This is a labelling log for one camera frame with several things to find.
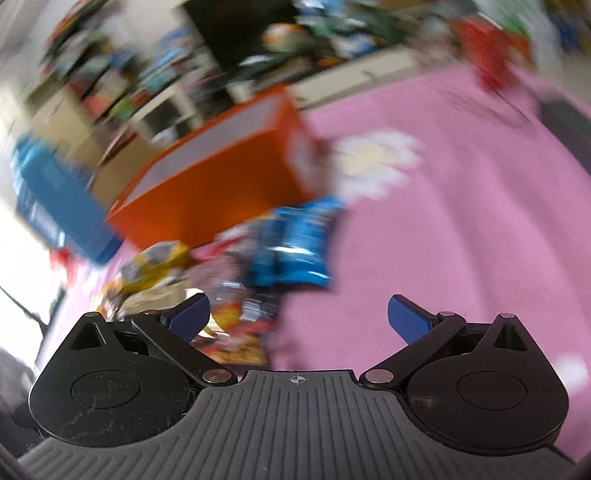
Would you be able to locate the white glass door cabinet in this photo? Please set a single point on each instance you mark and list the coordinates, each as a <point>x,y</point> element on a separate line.
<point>168,110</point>

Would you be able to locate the stack of cardboard boxes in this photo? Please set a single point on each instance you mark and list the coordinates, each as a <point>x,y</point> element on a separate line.
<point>117,166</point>

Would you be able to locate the black bookshelf with books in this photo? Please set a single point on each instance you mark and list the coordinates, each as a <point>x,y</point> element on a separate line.
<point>92,50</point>

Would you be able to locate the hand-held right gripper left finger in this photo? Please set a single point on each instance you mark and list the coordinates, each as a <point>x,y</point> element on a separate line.
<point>191,318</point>

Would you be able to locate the blue thermos jug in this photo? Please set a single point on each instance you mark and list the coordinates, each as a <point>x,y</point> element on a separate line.
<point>60,198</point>

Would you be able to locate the black television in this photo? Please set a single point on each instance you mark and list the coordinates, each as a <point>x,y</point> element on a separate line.
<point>240,32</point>

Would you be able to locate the yellow snack packet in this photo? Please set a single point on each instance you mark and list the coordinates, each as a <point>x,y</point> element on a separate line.
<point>154,265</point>

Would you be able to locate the white television cabinet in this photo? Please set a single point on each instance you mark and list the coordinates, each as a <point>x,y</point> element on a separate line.
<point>369,74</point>

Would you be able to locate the pink daisy print blanket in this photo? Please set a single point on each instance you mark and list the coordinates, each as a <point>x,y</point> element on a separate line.
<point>461,221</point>

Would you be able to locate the orange storage box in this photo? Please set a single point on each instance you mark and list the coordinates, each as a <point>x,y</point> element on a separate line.
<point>221,184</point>

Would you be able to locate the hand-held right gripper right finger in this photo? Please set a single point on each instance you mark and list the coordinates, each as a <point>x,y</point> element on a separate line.
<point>408,323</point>

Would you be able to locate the blue snack packet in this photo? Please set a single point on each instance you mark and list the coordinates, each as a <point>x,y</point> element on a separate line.
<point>307,240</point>
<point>265,258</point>

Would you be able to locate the pile of assorted snack packets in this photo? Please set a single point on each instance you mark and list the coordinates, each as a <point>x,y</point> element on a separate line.
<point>231,277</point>

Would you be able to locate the red bag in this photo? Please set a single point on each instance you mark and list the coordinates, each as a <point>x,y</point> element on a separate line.
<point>496,50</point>

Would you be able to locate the orange white plush toy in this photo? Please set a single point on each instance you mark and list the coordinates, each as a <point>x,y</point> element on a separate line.
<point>281,37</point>

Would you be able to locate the beige standing air conditioner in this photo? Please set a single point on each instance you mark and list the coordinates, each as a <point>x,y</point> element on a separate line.
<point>60,120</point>

